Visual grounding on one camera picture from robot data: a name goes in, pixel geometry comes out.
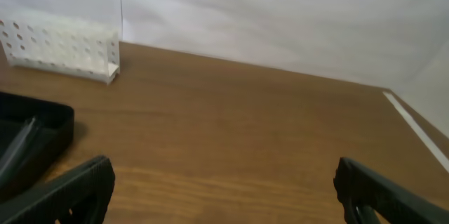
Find clear test tube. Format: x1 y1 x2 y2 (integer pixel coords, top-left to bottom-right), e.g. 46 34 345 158
0 117 39 183

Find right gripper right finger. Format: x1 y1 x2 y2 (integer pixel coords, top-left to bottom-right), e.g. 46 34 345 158
333 157 449 224

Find black tray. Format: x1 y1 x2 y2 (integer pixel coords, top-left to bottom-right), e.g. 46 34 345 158
0 91 75 201

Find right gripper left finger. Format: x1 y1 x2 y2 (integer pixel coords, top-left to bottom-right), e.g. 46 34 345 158
0 154 116 224

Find white test tube rack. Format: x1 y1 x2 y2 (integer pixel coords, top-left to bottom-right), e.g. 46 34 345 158
0 16 121 85

